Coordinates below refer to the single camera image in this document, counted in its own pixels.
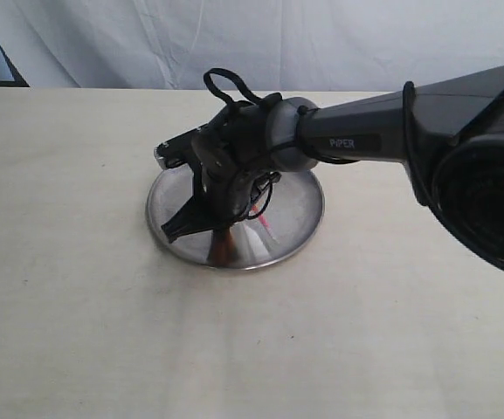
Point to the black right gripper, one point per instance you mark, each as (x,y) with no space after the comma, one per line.
(236,172)

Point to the pink and white stick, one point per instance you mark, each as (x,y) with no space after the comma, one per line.
(264,221)

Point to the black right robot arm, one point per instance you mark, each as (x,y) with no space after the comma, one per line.
(448,136)

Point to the round stainless steel plate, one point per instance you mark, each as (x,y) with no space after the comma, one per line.
(294,213)

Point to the white backdrop sheet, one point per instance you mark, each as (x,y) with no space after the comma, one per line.
(273,45)

